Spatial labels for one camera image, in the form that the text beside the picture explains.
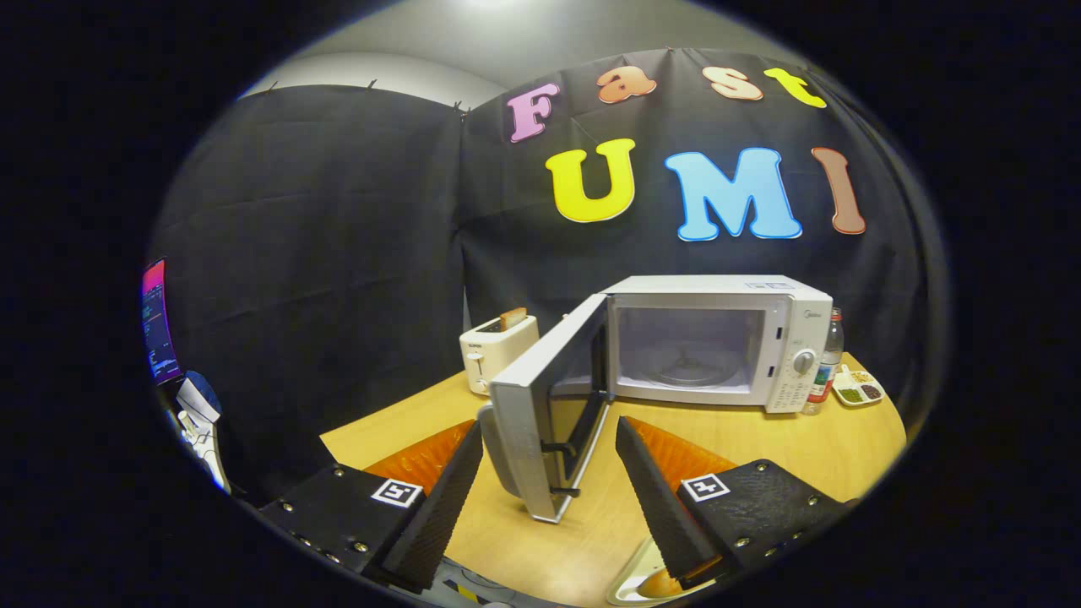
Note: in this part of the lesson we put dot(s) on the toast slice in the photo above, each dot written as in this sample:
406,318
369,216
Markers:
513,319

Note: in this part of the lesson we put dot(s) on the white microwave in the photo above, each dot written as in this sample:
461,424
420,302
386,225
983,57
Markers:
794,333

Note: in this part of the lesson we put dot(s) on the white toaster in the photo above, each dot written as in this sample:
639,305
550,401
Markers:
494,355

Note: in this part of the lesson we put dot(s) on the clear bottle with red label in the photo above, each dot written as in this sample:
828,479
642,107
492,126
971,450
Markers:
823,371

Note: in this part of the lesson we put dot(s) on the computer monitor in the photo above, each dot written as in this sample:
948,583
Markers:
158,325

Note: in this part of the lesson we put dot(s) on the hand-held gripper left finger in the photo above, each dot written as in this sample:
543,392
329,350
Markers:
439,507

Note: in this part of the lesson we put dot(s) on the white device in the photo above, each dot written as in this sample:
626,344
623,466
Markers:
201,418

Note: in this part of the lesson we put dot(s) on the white plate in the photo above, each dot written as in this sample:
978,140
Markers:
633,574

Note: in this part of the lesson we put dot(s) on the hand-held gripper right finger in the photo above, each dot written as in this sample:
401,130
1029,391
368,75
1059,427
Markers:
659,507

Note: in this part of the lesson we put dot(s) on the white divided snack dish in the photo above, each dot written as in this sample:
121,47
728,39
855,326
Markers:
857,390

